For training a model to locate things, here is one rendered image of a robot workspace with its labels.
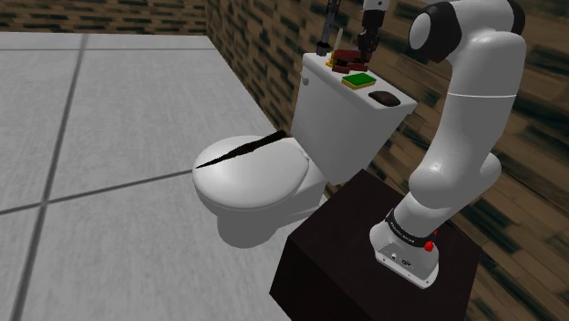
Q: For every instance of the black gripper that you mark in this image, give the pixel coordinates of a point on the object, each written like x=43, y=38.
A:
x=373, y=20

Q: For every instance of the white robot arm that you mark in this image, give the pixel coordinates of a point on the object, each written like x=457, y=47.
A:
x=482, y=66

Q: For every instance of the pale thin blade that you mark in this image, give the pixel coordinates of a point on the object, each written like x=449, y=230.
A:
x=339, y=40

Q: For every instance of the dark grey long tool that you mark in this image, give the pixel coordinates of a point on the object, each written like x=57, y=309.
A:
x=328, y=26

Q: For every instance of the dark red blocky object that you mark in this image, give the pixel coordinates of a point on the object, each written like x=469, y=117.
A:
x=347, y=58

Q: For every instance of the small yellow object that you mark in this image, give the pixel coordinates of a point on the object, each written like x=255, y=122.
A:
x=330, y=61

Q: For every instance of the green and yellow sponge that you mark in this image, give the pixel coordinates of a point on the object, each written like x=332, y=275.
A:
x=359, y=79

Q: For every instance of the dark brown oval soap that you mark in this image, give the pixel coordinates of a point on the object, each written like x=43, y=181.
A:
x=384, y=98

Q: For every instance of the white toilet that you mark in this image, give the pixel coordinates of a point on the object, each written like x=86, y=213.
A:
x=253, y=173

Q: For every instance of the dark robot stand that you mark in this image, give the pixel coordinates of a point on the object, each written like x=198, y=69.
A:
x=338, y=262

